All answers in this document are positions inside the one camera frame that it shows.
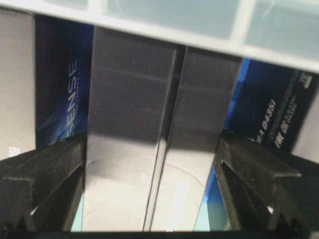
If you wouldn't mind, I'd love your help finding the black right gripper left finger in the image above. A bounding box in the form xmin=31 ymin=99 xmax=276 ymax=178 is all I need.
xmin=0 ymin=135 xmax=87 ymax=232

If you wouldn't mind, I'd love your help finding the clear plastic storage case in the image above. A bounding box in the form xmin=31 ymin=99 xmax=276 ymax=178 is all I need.
xmin=1 ymin=0 xmax=319 ymax=62

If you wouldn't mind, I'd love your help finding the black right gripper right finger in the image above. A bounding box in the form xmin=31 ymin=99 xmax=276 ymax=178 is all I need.
xmin=213 ymin=131 xmax=319 ymax=232

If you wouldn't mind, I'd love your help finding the black camera box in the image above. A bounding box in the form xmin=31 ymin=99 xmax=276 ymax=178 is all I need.
xmin=0 ymin=7 xmax=94 ymax=159
xmin=224 ymin=58 xmax=319 ymax=152
xmin=82 ymin=27 xmax=242 ymax=232

